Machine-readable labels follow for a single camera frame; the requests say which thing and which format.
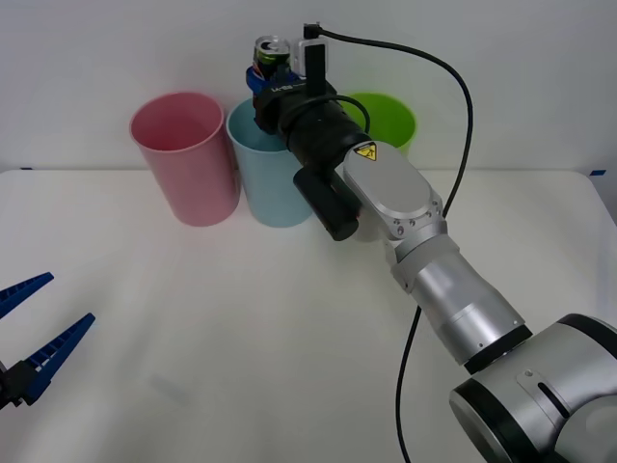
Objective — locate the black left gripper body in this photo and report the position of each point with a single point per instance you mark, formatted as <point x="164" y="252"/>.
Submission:
<point x="3" y="386"/>

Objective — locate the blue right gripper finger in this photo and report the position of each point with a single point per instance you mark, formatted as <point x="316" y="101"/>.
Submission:
<point x="289" y="75"/>
<point x="254" y="82"/>

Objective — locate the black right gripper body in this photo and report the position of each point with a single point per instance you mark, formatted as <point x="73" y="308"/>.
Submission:
<point x="279" y="103"/>

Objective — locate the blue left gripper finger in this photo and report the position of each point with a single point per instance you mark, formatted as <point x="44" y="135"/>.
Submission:
<point x="26" y="287"/>
<point x="58" y="347"/>

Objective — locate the black drink can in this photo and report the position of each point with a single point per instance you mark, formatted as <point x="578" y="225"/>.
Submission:
<point x="270" y="50"/>

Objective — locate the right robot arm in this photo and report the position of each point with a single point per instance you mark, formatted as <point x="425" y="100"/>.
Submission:
<point x="385" y="188"/>

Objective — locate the pale blue plastic bin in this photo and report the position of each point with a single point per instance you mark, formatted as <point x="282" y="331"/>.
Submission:
<point x="270" y="188"/>

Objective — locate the green plastic bin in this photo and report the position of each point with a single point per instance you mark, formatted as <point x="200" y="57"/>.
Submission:
<point x="390" y="120"/>

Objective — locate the pink plastic bin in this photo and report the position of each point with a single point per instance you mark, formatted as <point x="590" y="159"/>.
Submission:
<point x="193" y="178"/>

